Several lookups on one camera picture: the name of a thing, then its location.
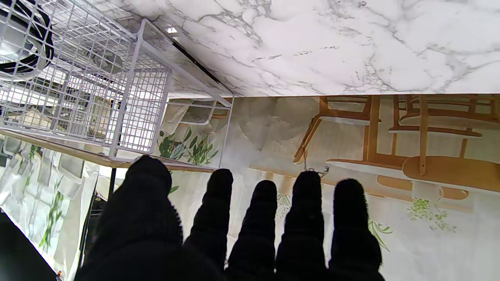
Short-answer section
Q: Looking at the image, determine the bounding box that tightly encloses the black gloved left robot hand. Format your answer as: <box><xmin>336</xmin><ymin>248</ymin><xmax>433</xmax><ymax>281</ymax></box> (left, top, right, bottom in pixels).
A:
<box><xmin>74</xmin><ymin>155</ymin><xmax>385</xmax><ymax>281</ymax></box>

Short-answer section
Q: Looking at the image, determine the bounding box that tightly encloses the white wire mesh drawer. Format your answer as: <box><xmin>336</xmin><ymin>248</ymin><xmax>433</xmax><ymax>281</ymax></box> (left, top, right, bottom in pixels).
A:
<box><xmin>0</xmin><ymin>0</ymin><xmax>173</xmax><ymax>155</ymax></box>

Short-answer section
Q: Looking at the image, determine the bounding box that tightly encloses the black cable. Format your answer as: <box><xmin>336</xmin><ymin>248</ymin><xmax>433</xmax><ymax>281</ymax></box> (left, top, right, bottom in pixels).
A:
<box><xmin>0</xmin><ymin>0</ymin><xmax>54</xmax><ymax>75</ymax></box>

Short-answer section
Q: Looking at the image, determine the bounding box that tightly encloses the printed room scene backdrop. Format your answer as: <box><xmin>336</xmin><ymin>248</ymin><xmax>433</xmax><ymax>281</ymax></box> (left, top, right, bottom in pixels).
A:
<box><xmin>0</xmin><ymin>94</ymin><xmax>500</xmax><ymax>281</ymax></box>

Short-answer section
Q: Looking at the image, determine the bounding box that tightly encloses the black metal stand post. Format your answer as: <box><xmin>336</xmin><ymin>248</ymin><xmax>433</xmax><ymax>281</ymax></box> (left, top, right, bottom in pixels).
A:
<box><xmin>76</xmin><ymin>168</ymin><xmax>118</xmax><ymax>274</ymax></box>

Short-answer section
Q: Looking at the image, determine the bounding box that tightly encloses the white wire rack frame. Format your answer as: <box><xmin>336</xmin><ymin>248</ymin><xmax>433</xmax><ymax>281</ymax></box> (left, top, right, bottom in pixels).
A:
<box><xmin>0</xmin><ymin>18</ymin><xmax>235</xmax><ymax>172</ymax></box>

